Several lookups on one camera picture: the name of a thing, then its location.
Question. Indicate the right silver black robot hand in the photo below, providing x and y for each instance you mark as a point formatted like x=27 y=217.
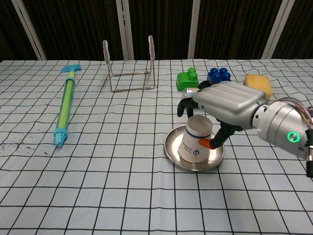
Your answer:
x=230 y=102

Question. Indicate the white paper cup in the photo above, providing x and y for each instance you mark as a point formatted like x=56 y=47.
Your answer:
x=193 y=133

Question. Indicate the round metal plate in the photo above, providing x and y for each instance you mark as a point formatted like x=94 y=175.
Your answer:
x=215 y=159

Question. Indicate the blue toy building block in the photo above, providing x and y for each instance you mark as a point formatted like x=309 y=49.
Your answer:
x=217 y=73

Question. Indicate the yellow sponge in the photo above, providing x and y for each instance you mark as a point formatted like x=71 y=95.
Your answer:
x=256 y=82

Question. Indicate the light blue drink can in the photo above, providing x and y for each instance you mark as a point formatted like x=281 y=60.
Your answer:
x=189 y=92

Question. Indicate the green toy building block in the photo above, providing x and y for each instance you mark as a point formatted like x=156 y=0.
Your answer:
x=185 y=82

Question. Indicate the checkered white tablecloth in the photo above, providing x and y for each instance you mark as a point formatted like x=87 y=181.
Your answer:
x=122 y=191

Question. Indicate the blue green toy water pump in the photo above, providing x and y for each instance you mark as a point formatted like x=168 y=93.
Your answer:
x=65 y=102

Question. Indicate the white metal frame post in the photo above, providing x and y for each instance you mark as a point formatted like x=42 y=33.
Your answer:
x=194 y=29
x=29 y=29
x=124 y=29
x=275 y=29

